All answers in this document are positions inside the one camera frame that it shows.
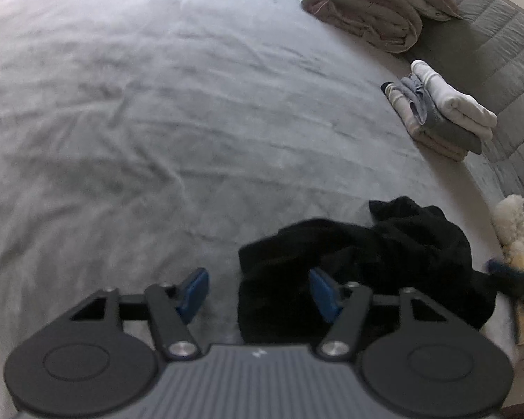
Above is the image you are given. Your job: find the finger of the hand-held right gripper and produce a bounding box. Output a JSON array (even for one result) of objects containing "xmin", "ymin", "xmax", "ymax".
[{"xmin": 486, "ymin": 258, "xmax": 524, "ymax": 310}]

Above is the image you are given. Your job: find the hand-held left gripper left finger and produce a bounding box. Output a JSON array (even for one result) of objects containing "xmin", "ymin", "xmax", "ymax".
[{"xmin": 70, "ymin": 267, "xmax": 210, "ymax": 362}]

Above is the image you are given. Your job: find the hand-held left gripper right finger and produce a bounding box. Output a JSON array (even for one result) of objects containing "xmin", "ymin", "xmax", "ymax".
[{"xmin": 308, "ymin": 267, "xmax": 446, "ymax": 362}]

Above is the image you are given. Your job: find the black t-shirt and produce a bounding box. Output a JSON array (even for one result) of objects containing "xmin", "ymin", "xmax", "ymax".
[{"xmin": 237, "ymin": 196, "xmax": 497, "ymax": 345}]

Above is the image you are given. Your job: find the white fluffy plush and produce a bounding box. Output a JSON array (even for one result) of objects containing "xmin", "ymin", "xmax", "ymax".
[{"xmin": 493, "ymin": 194, "xmax": 524, "ymax": 271}]

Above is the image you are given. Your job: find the folded cream garment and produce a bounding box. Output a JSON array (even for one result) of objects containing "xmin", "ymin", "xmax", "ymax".
[{"xmin": 381, "ymin": 82, "xmax": 469, "ymax": 162}]

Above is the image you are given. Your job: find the grey bed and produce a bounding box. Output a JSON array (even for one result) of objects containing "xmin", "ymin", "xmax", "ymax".
[{"xmin": 0, "ymin": 0, "xmax": 524, "ymax": 419}]

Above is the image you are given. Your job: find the folded white garment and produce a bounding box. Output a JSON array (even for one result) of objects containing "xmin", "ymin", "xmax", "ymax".
[{"xmin": 410, "ymin": 60, "xmax": 498, "ymax": 141}]

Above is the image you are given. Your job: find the grey quilted headboard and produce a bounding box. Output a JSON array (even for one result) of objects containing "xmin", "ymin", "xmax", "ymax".
[{"xmin": 419, "ymin": 0, "xmax": 524, "ymax": 197}]

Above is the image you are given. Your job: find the folded grey pink quilt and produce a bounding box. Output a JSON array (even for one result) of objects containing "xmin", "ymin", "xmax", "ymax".
[{"xmin": 296, "ymin": 0, "xmax": 424, "ymax": 54}]

